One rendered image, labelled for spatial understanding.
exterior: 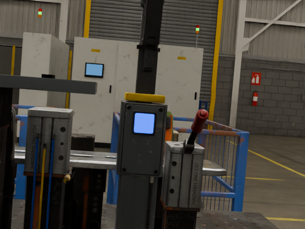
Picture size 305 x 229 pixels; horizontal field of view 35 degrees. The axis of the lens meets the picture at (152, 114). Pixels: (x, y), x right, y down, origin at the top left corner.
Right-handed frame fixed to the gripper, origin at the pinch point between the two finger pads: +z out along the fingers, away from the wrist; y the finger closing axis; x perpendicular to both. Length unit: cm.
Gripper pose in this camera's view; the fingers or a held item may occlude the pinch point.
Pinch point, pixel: (146, 71)
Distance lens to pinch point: 76.2
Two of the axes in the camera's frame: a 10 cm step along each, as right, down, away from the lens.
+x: -9.9, -0.8, -1.0
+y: -1.0, -0.6, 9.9
